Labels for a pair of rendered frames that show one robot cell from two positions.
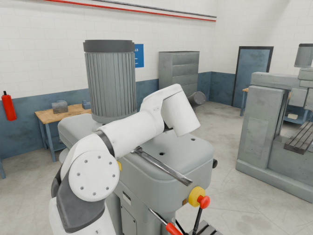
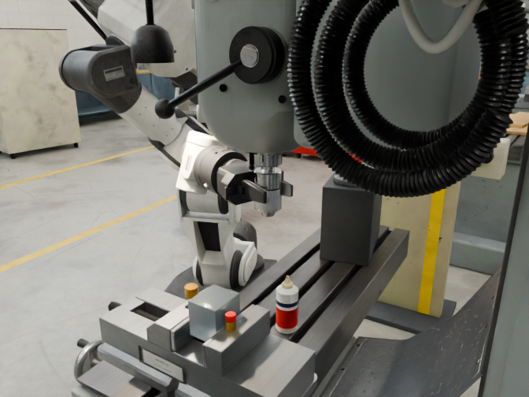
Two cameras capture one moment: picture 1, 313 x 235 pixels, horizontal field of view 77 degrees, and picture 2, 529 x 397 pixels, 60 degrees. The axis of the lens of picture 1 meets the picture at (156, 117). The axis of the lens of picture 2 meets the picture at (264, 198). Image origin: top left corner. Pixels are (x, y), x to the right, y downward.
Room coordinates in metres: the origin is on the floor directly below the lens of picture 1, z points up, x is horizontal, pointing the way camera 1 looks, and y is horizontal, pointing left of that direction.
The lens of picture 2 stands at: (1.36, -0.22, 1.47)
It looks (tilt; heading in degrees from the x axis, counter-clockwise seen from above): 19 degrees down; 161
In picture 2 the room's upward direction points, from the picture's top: straight up
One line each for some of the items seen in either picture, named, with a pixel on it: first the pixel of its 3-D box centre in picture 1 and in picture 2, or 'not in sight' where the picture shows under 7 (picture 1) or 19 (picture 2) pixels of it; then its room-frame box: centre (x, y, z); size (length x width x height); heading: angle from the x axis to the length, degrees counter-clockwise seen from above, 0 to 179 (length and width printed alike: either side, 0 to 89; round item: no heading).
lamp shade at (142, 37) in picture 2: not in sight; (152, 43); (0.51, -0.13, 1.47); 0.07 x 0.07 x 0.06
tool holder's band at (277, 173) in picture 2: not in sight; (268, 172); (0.66, 0.03, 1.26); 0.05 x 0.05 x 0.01
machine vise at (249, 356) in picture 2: not in sight; (201, 340); (0.74, -0.11, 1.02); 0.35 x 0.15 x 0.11; 38
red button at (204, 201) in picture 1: (202, 201); not in sight; (0.46, -0.14, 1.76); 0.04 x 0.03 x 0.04; 130
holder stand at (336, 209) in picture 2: not in sight; (353, 209); (0.39, 0.35, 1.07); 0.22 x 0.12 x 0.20; 142
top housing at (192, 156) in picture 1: (146, 151); not in sight; (0.67, 0.04, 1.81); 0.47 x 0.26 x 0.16; 40
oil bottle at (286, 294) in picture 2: not in sight; (286, 302); (0.68, 0.06, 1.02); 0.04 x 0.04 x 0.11
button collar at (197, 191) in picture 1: (196, 196); not in sight; (0.48, -0.12, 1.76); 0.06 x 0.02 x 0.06; 130
